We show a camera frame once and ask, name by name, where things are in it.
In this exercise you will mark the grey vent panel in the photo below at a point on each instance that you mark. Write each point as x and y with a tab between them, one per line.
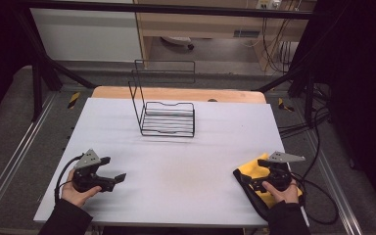
246	33

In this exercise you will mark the person's right hand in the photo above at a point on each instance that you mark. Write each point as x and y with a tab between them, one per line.
287	197

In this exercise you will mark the person's left hand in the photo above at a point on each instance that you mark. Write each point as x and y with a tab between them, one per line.
75	194

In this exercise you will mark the aluminium rail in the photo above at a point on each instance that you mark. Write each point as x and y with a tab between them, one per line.
346	215
17	155

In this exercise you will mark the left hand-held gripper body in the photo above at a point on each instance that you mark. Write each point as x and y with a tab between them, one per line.
84	178

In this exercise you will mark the white power strip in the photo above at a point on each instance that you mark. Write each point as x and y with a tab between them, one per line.
267	4

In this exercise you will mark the white cabinet panel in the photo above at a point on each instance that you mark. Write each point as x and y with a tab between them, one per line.
84	36

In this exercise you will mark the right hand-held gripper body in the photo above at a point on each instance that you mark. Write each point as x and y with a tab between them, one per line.
279	176

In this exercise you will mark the yellow black tape strip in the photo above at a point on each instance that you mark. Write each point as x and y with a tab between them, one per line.
73	100
281	103

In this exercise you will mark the white chair base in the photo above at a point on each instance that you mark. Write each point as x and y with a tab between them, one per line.
176	40

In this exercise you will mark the white board mat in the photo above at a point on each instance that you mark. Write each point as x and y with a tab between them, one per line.
176	163

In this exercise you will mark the yellow and black towel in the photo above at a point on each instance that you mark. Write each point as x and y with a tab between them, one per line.
250	170

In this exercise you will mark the light wooden desk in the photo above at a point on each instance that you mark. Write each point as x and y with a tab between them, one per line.
192	27

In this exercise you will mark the black metal frame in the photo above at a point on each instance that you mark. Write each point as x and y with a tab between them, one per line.
176	9

